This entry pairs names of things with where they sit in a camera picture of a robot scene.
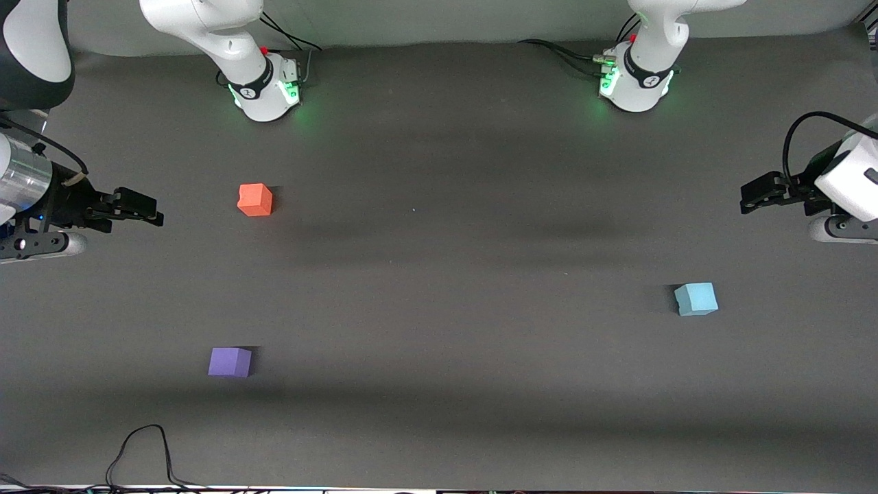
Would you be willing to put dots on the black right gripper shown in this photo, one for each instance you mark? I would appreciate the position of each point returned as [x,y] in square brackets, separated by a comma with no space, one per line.
[70,203]

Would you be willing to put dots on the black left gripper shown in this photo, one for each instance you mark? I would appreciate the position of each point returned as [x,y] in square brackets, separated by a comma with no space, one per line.
[799,192]

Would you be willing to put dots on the light blue foam block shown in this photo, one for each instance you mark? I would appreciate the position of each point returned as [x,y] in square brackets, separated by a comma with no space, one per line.
[697,299]

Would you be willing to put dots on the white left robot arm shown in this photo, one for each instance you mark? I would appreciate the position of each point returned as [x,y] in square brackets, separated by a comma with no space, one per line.
[641,82]

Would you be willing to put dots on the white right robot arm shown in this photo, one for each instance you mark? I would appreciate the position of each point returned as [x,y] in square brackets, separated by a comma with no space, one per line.
[264,92]

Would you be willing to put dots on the orange foam block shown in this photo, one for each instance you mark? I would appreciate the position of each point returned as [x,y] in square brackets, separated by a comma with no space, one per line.
[254,200]

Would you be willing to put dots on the purple foam block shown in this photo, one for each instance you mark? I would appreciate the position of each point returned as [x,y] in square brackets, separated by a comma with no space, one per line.
[229,362]

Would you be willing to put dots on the dark grey table mat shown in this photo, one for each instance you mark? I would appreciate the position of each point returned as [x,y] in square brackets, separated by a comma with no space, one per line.
[446,329]

